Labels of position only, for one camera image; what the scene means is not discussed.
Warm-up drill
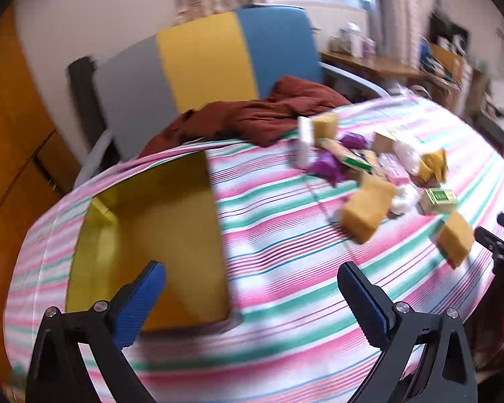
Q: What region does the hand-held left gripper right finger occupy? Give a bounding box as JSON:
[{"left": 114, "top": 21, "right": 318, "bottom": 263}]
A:
[{"left": 338, "top": 262, "right": 478, "bottom": 403}]

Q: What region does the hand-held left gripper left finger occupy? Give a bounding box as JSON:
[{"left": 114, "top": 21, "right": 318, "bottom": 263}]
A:
[{"left": 27, "top": 260, "right": 166, "bottom": 403}]

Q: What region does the yellow sponge with dark edge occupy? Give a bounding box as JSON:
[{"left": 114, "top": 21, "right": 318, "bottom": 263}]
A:
[{"left": 437, "top": 212, "right": 475, "bottom": 269}]

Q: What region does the yellow-lined cardboard box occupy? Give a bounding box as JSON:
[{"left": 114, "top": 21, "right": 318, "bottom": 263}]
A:
[{"left": 65, "top": 150, "right": 242, "bottom": 333}]

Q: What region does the small green white carton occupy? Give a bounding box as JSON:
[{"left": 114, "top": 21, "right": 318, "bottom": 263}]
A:
[{"left": 420, "top": 187, "right": 459, "bottom": 216}]

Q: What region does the yellow packet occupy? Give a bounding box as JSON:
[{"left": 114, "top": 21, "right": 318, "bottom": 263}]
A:
[{"left": 417, "top": 148, "right": 448, "bottom": 186}]

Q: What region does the large yellow sponge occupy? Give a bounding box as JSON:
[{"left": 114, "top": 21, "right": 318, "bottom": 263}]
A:
[{"left": 340, "top": 174, "right": 397, "bottom": 245}]

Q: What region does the clear white plastic item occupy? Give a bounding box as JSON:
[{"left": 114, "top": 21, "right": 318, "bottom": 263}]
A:
[
  {"left": 394, "top": 140, "right": 423, "bottom": 176},
  {"left": 390, "top": 185, "right": 421, "bottom": 219}
]

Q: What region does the pink hair roller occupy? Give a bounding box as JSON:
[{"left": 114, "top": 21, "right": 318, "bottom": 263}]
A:
[{"left": 378, "top": 154, "right": 411, "bottom": 185}]

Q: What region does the white foam block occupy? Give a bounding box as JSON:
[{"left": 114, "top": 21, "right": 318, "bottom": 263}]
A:
[{"left": 296, "top": 116, "right": 317, "bottom": 169}]

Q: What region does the small yellow sponge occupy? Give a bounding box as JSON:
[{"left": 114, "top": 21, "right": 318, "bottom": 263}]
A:
[{"left": 311, "top": 113, "right": 340, "bottom": 139}]

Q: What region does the striped pink green bedsheet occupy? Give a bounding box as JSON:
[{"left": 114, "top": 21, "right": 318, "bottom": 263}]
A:
[{"left": 4, "top": 94, "right": 504, "bottom": 403}]

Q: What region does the purple packet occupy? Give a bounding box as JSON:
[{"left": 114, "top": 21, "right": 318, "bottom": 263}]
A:
[
  {"left": 339, "top": 131, "right": 369, "bottom": 150},
  {"left": 306, "top": 151, "right": 346, "bottom": 184}
]

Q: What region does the wooden shelf cabinet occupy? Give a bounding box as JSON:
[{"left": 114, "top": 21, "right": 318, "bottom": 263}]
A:
[{"left": 420, "top": 10, "right": 490, "bottom": 118}]

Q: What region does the orange wooden wardrobe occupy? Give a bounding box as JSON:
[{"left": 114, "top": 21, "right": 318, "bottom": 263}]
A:
[{"left": 0, "top": 6, "right": 81, "bottom": 387}]

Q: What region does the wooden desk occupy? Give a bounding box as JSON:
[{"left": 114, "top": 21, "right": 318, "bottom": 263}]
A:
[{"left": 319, "top": 49, "right": 431, "bottom": 93}]

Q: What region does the maroon garment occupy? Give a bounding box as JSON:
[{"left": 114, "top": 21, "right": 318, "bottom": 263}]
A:
[{"left": 138, "top": 76, "right": 353, "bottom": 158}]

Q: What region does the grey yellow blue chair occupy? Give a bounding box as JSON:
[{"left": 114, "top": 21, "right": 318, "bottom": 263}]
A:
[{"left": 68, "top": 5, "right": 325, "bottom": 164}]

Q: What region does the white bed rail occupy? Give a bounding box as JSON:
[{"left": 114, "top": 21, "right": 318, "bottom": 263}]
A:
[
  {"left": 321, "top": 62, "right": 392, "bottom": 102},
  {"left": 76, "top": 129, "right": 115, "bottom": 187}
]

